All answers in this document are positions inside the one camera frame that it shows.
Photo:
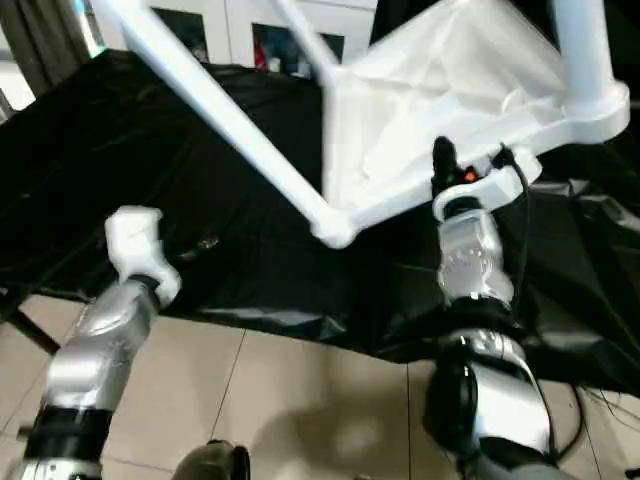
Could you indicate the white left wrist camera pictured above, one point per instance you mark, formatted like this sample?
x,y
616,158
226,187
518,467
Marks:
x,y
137,240

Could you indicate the white glass-door cabinet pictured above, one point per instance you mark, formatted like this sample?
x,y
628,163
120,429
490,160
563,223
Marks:
x,y
225,20

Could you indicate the black stand leg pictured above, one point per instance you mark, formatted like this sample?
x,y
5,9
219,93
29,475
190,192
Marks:
x,y
30,325

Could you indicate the black mat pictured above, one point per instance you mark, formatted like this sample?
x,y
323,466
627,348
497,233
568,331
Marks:
x,y
200,200

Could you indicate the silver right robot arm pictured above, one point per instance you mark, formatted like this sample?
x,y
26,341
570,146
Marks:
x,y
475,250

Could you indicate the white plastic table leg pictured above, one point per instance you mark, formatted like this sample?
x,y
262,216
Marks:
x,y
210,115
585,50
310,40

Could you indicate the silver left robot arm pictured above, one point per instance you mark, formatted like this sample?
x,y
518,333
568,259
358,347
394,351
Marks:
x,y
100,350

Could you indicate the grey robot left foot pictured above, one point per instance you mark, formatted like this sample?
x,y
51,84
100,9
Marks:
x,y
215,460

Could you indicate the red bottle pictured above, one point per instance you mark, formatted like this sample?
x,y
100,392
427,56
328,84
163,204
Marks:
x,y
260,52

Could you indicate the grey curtain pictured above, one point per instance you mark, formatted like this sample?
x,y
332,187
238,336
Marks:
x,y
40,50

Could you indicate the white plastic table top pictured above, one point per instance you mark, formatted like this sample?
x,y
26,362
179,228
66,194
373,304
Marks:
x,y
450,100

